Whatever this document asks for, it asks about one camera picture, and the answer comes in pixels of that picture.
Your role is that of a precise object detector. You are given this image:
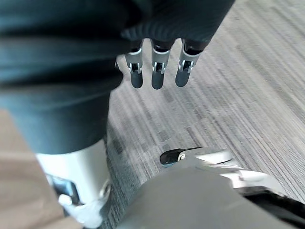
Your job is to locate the dark robot foot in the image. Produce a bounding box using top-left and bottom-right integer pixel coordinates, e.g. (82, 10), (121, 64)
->
(160, 147), (191, 168)

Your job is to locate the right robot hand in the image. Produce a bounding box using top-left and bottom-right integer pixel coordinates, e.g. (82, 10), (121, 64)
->
(0, 0), (236, 228)

